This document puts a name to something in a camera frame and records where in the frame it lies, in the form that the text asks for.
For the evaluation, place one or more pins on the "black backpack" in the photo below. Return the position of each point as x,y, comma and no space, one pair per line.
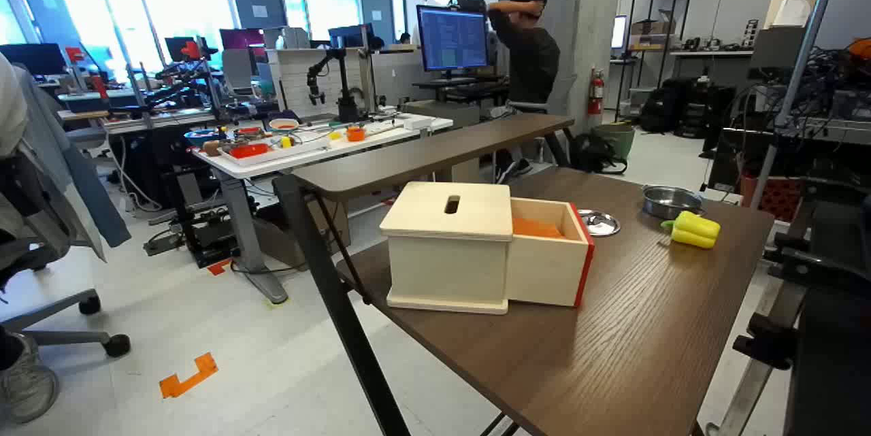
593,152

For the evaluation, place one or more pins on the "grey office chair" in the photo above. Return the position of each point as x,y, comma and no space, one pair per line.
41,266

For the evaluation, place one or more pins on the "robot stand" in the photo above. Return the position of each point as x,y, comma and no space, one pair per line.
830,327

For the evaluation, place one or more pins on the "steel pot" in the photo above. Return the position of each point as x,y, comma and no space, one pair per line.
670,203

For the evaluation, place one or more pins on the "blue bowl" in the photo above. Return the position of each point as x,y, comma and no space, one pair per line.
199,137

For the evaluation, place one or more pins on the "red fire extinguisher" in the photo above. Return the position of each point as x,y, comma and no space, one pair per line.
596,92

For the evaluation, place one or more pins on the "black and red machine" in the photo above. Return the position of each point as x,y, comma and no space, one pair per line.
180,79

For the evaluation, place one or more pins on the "window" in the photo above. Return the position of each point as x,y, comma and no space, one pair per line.
184,1

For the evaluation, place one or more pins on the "wooden drawer with red front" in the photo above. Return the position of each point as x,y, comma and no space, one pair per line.
544,266

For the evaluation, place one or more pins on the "white table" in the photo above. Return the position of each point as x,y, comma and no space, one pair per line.
286,162

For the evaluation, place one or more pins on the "green bin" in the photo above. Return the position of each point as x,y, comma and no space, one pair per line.
618,138

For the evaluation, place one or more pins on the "small monitor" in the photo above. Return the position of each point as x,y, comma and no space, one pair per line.
618,32

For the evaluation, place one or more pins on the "red tray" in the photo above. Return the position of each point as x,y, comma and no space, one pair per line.
248,150

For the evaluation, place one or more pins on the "narrow brown table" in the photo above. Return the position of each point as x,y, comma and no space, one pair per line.
422,154

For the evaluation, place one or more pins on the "small black robot arm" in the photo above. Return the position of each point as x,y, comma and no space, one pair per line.
343,86

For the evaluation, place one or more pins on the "wooden box with slot lid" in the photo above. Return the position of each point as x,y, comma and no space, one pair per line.
446,252

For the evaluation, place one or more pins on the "white bowl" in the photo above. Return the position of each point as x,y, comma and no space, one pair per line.
284,125

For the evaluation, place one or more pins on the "heap of black bags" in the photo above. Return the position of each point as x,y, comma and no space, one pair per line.
684,108

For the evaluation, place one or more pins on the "silver pot lid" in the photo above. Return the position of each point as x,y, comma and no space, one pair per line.
599,223

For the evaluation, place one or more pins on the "orange cup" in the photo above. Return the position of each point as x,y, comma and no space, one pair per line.
355,134

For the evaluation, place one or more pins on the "red crate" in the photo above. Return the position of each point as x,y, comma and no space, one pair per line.
776,198

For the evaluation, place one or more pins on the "yellow bell pepper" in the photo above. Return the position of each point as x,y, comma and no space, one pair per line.
694,230

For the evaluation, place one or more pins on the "computer monitor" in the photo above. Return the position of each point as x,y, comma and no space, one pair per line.
452,38

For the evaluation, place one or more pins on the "person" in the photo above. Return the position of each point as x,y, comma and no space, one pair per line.
24,381
531,58

